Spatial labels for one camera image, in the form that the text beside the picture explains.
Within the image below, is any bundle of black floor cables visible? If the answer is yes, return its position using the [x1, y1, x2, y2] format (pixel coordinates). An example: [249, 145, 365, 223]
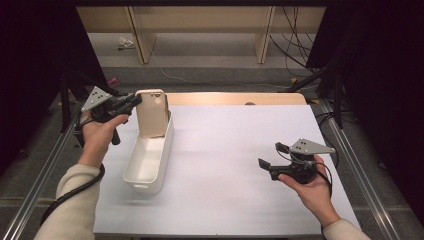
[269, 6, 322, 78]

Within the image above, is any person's right hand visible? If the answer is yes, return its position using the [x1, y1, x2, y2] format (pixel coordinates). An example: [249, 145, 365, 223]
[278, 154, 341, 229]

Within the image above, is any white plastic storage bin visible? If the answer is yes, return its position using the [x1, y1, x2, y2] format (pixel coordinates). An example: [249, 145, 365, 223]
[122, 111, 175, 195]

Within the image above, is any wooden table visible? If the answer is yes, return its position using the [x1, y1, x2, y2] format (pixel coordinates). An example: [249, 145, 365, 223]
[165, 92, 308, 106]

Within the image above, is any white floor cable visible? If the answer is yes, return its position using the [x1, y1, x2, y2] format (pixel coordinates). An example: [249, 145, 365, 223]
[159, 66, 291, 90]

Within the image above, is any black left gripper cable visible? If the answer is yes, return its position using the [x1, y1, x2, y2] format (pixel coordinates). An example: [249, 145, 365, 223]
[39, 163, 106, 228]

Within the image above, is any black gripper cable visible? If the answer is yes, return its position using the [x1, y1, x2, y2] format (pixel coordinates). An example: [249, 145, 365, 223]
[313, 160, 334, 198]
[39, 163, 106, 228]

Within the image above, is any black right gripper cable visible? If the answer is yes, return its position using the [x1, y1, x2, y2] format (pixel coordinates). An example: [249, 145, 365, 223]
[313, 160, 334, 198]

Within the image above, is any white table cover sheet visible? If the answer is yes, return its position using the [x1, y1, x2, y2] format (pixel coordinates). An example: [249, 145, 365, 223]
[93, 104, 362, 236]

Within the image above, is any metal floor rail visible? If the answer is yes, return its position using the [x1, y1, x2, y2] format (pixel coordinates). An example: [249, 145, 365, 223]
[0, 113, 83, 240]
[318, 99, 401, 240]

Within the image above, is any wooden shelf unit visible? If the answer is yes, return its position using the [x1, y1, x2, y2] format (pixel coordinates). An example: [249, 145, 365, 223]
[76, 5, 326, 65]

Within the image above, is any person's left hand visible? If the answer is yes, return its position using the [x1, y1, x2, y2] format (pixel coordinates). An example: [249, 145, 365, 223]
[77, 111, 130, 168]

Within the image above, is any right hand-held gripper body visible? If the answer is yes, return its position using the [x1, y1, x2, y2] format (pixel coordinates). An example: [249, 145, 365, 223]
[268, 138, 337, 185]

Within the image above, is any crumpled white paper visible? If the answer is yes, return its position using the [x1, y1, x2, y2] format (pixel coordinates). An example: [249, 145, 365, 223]
[117, 36, 135, 51]

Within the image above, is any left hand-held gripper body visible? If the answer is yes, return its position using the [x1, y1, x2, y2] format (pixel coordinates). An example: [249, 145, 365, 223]
[80, 85, 136, 146]

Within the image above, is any beige phone case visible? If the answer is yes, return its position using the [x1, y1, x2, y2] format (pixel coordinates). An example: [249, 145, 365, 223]
[134, 88, 170, 139]

